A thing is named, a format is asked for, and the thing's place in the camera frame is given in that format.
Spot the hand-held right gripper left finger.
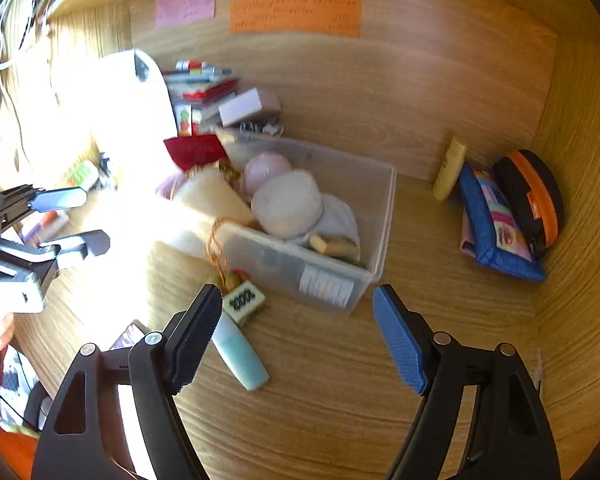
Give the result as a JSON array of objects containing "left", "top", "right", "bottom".
[{"left": 30, "top": 283, "right": 224, "bottom": 480}]

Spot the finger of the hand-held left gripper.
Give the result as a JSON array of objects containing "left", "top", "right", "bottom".
[
  {"left": 0, "top": 229, "right": 112, "bottom": 269},
  {"left": 0, "top": 185, "right": 89, "bottom": 234}
]

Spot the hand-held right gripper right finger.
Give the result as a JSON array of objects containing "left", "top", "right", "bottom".
[{"left": 371, "top": 283, "right": 562, "bottom": 480}]

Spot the teal tube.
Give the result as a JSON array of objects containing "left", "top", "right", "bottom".
[{"left": 210, "top": 312, "right": 271, "bottom": 392}]

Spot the mahjong tile charm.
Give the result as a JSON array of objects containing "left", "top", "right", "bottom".
[{"left": 222, "top": 282, "right": 267, "bottom": 327}]

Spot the gold cord ornament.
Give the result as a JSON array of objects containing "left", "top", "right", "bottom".
[{"left": 206, "top": 216, "right": 243, "bottom": 288}]

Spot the translucent pink tub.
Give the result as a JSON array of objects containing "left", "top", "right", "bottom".
[{"left": 171, "top": 167, "right": 255, "bottom": 262}]

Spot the clear plastic storage box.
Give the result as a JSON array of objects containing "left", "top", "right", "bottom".
[{"left": 214, "top": 127, "right": 398, "bottom": 317}]

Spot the white cloth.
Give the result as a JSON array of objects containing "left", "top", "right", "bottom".
[{"left": 295, "top": 194, "right": 362, "bottom": 252}]

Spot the red pouch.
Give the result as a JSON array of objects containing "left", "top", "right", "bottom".
[{"left": 163, "top": 133, "right": 227, "bottom": 171}]

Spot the pink round container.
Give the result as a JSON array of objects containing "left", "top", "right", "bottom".
[{"left": 243, "top": 152, "right": 294, "bottom": 197}]

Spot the wooden desktop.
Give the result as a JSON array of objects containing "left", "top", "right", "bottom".
[{"left": 15, "top": 135, "right": 548, "bottom": 480}]

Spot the white paper sheet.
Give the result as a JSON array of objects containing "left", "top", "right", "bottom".
[{"left": 92, "top": 48, "right": 179, "bottom": 173}]

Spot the fruit sticker sheet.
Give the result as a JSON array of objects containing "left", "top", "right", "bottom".
[{"left": 177, "top": 102, "right": 194, "bottom": 137}]

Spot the blue fabric pouch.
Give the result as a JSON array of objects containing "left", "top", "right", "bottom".
[{"left": 458, "top": 162, "right": 548, "bottom": 282}]

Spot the stack of booklets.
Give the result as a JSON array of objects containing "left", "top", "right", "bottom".
[{"left": 162, "top": 58, "right": 242, "bottom": 112}]

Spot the yellow tube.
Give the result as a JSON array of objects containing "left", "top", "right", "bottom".
[{"left": 432, "top": 135, "right": 468, "bottom": 201}]

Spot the black orange zip case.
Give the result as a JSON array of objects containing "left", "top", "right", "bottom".
[{"left": 492, "top": 148, "right": 566, "bottom": 259}]

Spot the small white box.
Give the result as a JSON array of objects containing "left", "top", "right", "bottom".
[{"left": 218, "top": 87, "right": 282, "bottom": 127}]

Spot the pile of binder clips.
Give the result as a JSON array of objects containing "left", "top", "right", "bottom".
[{"left": 239, "top": 116, "right": 286, "bottom": 137}]

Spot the pink paper note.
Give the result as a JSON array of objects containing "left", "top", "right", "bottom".
[{"left": 154, "top": 0, "right": 217, "bottom": 30}]

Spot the orange paper note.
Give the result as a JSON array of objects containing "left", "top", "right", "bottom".
[{"left": 228, "top": 0, "right": 363, "bottom": 39}]

